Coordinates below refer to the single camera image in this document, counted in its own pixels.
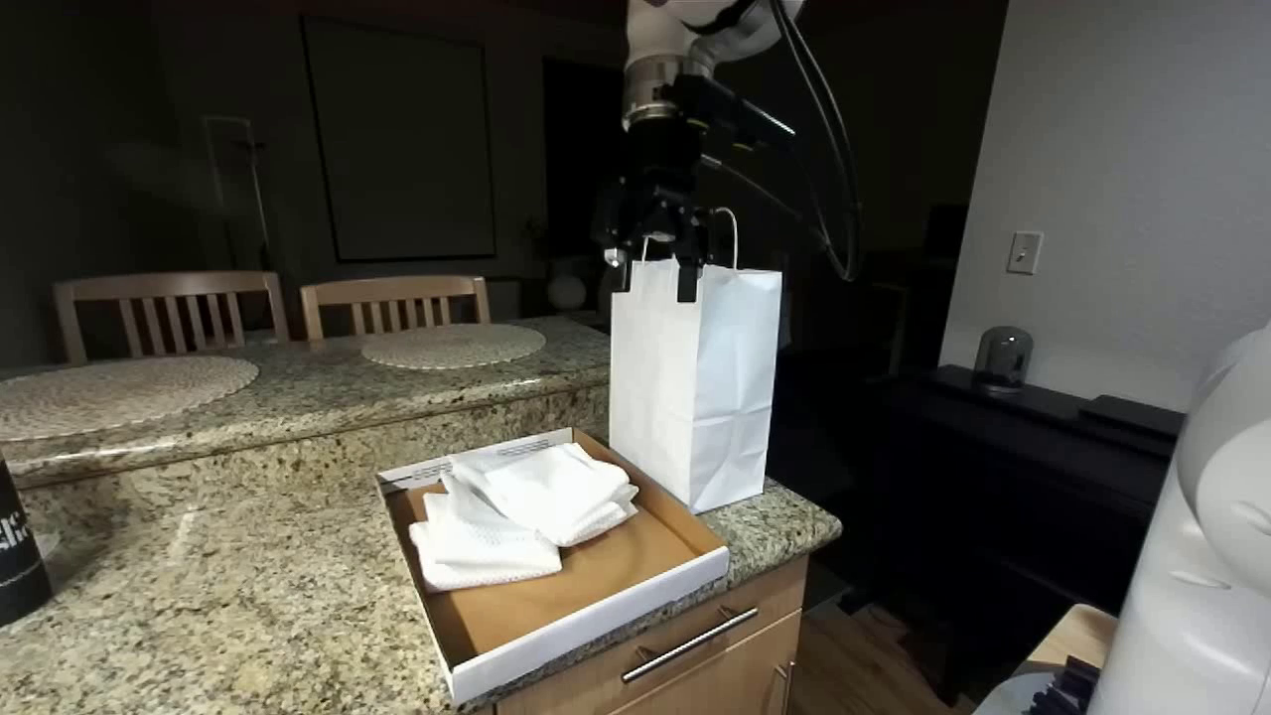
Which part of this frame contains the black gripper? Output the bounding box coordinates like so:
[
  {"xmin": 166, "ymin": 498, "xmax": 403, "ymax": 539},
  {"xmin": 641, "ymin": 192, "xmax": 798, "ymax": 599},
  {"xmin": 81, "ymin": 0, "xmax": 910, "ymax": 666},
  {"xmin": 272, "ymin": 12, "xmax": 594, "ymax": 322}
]
[{"xmin": 602, "ymin": 114, "xmax": 702, "ymax": 301}]

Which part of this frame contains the white towel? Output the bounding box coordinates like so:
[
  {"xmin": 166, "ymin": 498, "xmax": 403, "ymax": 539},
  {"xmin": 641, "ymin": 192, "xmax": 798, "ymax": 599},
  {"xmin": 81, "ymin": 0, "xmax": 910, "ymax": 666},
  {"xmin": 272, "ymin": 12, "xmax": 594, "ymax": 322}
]
[
  {"xmin": 455, "ymin": 441, "xmax": 640, "ymax": 550},
  {"xmin": 410, "ymin": 482, "xmax": 561, "ymax": 594}
]

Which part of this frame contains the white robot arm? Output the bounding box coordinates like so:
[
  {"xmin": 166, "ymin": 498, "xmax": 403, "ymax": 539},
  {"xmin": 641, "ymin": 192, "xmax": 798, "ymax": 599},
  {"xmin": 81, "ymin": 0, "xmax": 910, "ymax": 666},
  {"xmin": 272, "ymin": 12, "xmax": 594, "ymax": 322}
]
[{"xmin": 594, "ymin": 0, "xmax": 802, "ymax": 301}]

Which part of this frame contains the white paper bag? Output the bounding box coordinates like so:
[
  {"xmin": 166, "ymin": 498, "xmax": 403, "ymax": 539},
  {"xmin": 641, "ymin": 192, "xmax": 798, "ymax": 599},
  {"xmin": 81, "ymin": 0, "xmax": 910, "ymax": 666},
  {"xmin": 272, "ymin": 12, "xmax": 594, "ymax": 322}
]
[{"xmin": 607, "ymin": 206, "xmax": 783, "ymax": 513}]

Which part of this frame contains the right wooden chair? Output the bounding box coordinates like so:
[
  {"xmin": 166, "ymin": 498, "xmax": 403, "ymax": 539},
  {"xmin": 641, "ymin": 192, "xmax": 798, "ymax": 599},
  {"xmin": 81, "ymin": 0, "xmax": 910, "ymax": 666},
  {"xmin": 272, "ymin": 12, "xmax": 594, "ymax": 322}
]
[{"xmin": 299, "ymin": 274, "xmax": 488, "ymax": 341}]

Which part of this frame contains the wooden chair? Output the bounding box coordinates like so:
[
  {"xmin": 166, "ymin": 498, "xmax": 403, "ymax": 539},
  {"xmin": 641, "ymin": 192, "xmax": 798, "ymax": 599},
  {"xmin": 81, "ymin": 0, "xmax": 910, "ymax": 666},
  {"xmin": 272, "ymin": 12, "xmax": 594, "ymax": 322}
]
[
  {"xmin": 299, "ymin": 274, "xmax": 488, "ymax": 341},
  {"xmin": 50, "ymin": 272, "xmax": 288, "ymax": 362}
]

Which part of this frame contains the right round woven placemat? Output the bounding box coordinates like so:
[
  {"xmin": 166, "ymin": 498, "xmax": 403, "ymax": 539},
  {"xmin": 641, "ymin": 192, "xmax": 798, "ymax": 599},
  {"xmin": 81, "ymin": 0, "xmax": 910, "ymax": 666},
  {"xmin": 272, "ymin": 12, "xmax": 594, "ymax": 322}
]
[{"xmin": 361, "ymin": 322, "xmax": 545, "ymax": 372}]

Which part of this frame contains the round woven placemat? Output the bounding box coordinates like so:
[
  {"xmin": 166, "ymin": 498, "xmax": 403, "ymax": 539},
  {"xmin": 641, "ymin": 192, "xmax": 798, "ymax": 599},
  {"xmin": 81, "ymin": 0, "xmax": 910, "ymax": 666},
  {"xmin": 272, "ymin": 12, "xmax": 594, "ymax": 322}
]
[
  {"xmin": 0, "ymin": 357, "xmax": 259, "ymax": 441},
  {"xmin": 361, "ymin": 322, "xmax": 545, "ymax": 372}
]

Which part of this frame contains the flat cardboard box tray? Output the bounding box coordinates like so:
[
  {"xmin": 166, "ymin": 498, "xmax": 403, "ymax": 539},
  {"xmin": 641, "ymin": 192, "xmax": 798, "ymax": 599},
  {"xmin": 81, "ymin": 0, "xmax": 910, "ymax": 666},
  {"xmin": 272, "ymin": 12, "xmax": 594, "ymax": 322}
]
[{"xmin": 381, "ymin": 429, "xmax": 729, "ymax": 703}]

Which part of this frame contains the small grey speaker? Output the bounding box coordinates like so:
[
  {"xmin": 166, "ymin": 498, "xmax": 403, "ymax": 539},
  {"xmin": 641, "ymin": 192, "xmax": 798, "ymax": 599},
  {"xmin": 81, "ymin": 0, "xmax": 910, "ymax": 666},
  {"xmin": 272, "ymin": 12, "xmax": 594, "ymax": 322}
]
[{"xmin": 975, "ymin": 325, "xmax": 1033, "ymax": 384}]

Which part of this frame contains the dark side cabinet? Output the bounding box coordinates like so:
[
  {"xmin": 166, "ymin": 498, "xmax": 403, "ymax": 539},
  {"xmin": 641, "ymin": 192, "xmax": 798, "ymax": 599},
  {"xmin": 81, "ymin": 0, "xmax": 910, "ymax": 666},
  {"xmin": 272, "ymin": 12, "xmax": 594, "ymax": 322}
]
[{"xmin": 856, "ymin": 367, "xmax": 1182, "ymax": 698}]

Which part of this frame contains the left wooden chair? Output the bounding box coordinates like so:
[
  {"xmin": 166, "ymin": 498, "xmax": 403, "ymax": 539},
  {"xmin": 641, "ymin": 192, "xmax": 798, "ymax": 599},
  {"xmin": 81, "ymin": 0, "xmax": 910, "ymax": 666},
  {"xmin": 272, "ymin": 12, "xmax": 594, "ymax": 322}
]
[{"xmin": 50, "ymin": 272, "xmax": 288, "ymax": 362}]

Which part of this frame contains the left round woven placemat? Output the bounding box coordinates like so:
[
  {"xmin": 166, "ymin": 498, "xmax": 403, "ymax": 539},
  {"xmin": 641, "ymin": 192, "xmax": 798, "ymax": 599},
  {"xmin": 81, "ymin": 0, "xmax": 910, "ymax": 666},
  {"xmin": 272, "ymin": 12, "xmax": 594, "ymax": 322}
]
[{"xmin": 0, "ymin": 357, "xmax": 259, "ymax": 441}]

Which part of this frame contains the dark bottle with label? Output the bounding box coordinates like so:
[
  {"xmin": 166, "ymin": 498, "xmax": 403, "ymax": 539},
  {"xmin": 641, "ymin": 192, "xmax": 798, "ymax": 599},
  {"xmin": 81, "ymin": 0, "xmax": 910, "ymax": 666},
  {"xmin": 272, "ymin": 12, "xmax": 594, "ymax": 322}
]
[{"xmin": 0, "ymin": 461, "xmax": 50, "ymax": 625}]

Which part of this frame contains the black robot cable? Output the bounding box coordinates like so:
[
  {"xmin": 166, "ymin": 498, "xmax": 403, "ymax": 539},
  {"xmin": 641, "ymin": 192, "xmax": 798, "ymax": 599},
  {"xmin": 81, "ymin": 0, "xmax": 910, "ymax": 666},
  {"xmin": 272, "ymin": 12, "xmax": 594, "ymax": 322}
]
[{"xmin": 710, "ymin": 0, "xmax": 863, "ymax": 288}]

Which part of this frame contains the metal drawer handle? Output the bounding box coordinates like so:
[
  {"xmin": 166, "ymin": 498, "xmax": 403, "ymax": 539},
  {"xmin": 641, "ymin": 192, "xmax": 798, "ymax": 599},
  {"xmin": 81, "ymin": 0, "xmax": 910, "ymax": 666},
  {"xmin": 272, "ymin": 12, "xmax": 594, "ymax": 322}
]
[{"xmin": 619, "ymin": 605, "xmax": 762, "ymax": 686}]

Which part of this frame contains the wall light switch plate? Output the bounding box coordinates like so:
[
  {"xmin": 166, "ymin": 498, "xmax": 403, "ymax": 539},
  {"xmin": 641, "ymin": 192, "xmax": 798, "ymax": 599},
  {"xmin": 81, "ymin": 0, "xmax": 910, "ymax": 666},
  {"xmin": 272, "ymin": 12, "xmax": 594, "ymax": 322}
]
[{"xmin": 1006, "ymin": 231, "xmax": 1044, "ymax": 274}]

